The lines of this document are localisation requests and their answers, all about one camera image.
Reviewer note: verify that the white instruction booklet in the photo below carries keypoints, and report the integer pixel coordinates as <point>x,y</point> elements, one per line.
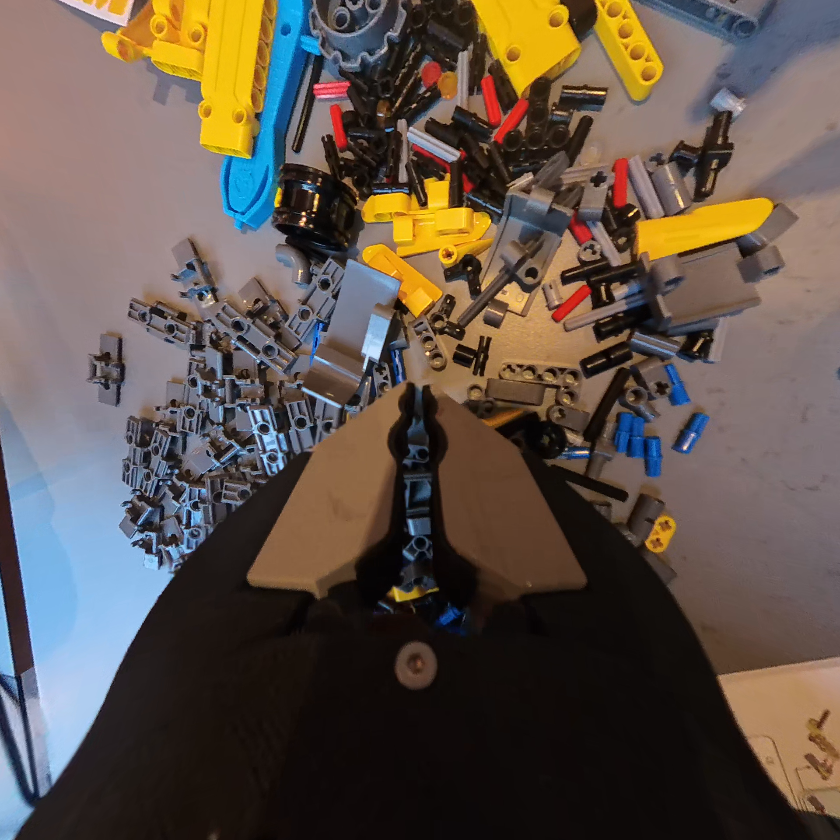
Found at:
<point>774,735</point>

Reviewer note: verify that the blue curved toy panel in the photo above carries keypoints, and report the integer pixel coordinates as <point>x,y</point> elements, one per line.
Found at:
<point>262,164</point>

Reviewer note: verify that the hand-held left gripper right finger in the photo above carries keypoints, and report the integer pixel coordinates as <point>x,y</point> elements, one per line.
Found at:
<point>499,512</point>

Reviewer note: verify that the large black toy tyre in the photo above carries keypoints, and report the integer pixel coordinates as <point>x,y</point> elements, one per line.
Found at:
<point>315,207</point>

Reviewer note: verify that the grey spoked toy wheel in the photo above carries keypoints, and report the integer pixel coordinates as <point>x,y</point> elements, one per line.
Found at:
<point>358,26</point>

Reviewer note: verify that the grey toothed toy rack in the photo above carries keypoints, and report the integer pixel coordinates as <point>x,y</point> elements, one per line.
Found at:
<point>715,13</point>

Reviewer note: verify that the yellow toy frame part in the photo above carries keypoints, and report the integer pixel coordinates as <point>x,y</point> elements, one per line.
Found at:
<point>223,65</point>

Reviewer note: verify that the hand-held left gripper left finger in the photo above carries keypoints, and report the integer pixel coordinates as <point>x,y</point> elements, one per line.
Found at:
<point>334,512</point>

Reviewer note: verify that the pile of small building pieces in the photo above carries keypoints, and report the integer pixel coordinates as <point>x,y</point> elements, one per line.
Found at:
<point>249,394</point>

